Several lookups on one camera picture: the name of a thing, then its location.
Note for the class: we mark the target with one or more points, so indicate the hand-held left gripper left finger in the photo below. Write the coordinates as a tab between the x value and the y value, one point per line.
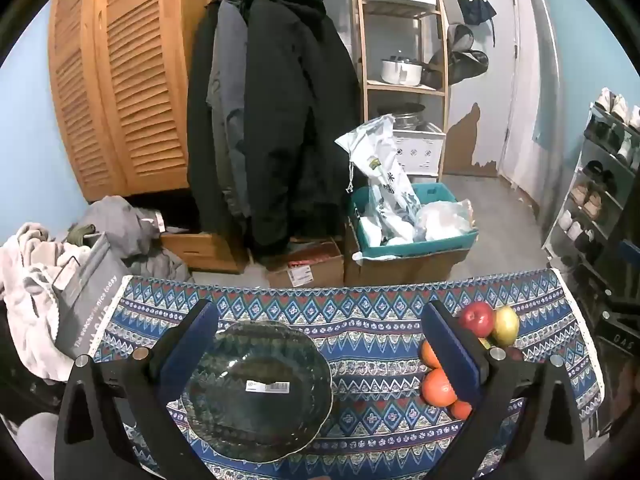
192	340

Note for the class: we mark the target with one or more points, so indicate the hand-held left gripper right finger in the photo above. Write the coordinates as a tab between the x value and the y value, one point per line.
450	347

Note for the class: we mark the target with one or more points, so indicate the orange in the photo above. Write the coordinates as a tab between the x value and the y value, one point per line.
429	355
437	387
460	409

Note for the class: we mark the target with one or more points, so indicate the red apple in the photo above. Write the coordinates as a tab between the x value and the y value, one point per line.
477	317

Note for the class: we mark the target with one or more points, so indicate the dark bowl of fruit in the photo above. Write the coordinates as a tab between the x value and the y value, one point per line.
260	410

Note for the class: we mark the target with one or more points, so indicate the blue patterned tablecloth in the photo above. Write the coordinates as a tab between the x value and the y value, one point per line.
375	335

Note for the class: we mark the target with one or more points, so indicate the wooden drawer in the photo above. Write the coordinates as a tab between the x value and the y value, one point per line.
200	251

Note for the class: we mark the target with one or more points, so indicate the large cardboard box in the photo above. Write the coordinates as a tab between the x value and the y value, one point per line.
400	269

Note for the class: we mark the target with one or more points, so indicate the grey tote bag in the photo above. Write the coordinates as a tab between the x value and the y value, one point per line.
85	290

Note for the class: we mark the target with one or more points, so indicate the clear plastic bag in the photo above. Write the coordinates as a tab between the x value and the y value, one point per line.
442	220

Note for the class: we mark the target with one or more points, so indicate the grey clothes pile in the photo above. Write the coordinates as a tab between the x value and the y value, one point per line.
120	225

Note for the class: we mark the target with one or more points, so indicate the small cardboard box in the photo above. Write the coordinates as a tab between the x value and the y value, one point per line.
310	270

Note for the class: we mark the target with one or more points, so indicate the shoe rack with shoes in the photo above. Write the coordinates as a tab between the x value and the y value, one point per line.
587	200

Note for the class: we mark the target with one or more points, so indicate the olive green cloth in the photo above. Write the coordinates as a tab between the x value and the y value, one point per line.
80	233

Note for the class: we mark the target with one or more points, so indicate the teal plastic basket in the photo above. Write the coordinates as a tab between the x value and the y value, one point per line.
435	192

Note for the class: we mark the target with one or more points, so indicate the white shoe rack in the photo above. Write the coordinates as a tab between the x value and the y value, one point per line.
595	160

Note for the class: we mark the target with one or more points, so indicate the pile of clothes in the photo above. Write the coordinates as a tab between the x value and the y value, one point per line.
25	280

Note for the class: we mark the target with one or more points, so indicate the black jacket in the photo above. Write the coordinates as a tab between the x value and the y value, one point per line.
200	160

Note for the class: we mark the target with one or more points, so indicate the white rice bag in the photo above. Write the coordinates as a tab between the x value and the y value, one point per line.
385	175

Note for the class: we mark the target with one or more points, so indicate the white perforated basket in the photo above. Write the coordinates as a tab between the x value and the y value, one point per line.
420	152

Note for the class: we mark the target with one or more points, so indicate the metal steamer pot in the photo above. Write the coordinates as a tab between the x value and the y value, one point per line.
407	116

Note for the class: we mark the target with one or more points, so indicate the black hooded coat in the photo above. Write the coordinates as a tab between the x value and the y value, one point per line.
290	110

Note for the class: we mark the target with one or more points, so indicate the grey jacket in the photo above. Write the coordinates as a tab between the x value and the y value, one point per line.
227	85

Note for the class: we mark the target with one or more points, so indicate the wooden louvered wardrobe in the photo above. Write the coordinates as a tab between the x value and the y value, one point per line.
125	85

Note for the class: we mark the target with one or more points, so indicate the white door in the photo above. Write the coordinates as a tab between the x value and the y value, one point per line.
517	85

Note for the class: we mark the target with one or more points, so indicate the steel cooking pot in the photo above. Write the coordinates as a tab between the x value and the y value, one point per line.
402	71

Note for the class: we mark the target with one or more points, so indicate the grey backpack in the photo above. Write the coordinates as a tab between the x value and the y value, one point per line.
465	60

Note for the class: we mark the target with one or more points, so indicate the wooden shelf rack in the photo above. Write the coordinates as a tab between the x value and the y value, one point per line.
362	60

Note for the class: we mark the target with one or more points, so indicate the dark blue umbrella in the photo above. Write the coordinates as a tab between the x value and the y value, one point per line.
475	10

